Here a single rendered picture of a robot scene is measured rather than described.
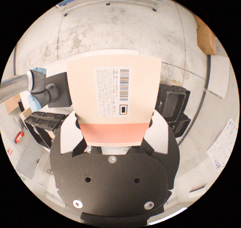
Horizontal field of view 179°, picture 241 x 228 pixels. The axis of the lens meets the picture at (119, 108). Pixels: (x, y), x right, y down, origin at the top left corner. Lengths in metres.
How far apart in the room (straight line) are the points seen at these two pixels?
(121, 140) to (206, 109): 2.66
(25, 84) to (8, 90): 0.10
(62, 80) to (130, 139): 0.56
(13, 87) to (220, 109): 2.96
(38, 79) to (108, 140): 0.45
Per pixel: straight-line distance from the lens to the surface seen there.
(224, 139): 2.62
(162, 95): 0.91
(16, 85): 0.44
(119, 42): 1.28
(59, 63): 0.67
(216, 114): 2.60
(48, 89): 0.61
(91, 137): 0.15
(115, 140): 0.15
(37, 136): 1.26
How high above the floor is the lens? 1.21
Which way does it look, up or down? 61 degrees down
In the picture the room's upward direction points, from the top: 176 degrees clockwise
